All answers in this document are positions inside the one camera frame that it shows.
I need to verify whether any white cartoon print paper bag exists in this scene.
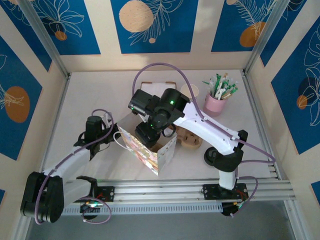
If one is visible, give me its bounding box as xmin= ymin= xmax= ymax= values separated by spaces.
xmin=113 ymin=123 xmax=178 ymax=177

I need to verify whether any white paper napkin stack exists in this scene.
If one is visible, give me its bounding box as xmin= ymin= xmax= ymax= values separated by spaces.
xmin=141 ymin=83 xmax=176 ymax=95

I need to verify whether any brown cardboard napkin tray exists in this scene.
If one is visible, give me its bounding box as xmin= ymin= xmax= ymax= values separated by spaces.
xmin=139 ymin=81 xmax=179 ymax=97

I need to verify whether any pink cup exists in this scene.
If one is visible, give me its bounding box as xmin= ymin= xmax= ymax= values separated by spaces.
xmin=202 ymin=91 xmax=229 ymax=117

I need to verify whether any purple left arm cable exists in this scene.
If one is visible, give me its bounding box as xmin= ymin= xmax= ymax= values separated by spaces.
xmin=34 ymin=108 xmax=116 ymax=225

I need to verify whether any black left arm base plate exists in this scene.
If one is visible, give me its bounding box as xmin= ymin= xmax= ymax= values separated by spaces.
xmin=89 ymin=186 xmax=116 ymax=202

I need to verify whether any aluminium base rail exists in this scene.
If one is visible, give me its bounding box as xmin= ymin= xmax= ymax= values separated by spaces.
xmin=64 ymin=177 xmax=293 ymax=204

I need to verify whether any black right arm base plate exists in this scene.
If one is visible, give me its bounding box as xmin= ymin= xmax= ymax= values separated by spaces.
xmin=202 ymin=183 xmax=248 ymax=201

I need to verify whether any white slotted cable duct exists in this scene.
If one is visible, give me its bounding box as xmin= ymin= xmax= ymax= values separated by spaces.
xmin=61 ymin=201 xmax=224 ymax=216

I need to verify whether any aluminium frame post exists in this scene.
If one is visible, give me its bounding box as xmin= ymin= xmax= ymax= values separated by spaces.
xmin=243 ymin=0 xmax=297 ymax=76
xmin=18 ymin=0 xmax=71 ymax=78

